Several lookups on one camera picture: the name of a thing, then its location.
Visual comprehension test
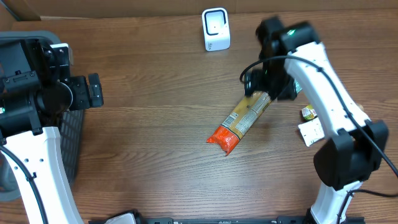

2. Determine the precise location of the teal wet wipes pack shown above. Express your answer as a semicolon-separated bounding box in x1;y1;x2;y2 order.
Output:
294;80;302;94

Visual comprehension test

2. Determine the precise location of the green snack packet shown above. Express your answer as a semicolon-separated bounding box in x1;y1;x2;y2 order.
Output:
301;105;317;121

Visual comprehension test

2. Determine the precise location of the orange biscuit roll pack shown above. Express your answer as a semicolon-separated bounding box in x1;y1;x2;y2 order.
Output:
206;91;272;155

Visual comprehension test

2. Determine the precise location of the white tube gold cap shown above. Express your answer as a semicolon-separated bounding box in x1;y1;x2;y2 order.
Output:
298;106;356;147

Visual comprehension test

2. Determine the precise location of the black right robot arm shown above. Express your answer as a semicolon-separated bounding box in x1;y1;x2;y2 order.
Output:
239;17;389;223

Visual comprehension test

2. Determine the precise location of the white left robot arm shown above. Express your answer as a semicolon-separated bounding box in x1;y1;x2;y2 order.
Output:
1;37;104;223

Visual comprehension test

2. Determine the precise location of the white barcode scanner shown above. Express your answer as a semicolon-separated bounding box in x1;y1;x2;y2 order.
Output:
201;7;231;52

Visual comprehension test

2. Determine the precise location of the grey plastic basket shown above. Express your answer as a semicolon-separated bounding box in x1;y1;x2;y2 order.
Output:
1;30;85;202

